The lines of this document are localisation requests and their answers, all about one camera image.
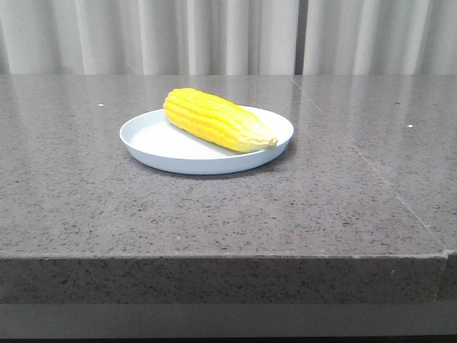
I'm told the yellow corn cob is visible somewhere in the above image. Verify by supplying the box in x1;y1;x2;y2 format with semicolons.
164;88;278;153

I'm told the light blue round plate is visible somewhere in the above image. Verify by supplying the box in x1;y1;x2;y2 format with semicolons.
119;106;294;175

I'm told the white pleated curtain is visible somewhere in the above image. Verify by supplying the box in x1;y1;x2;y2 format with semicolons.
1;1;456;75

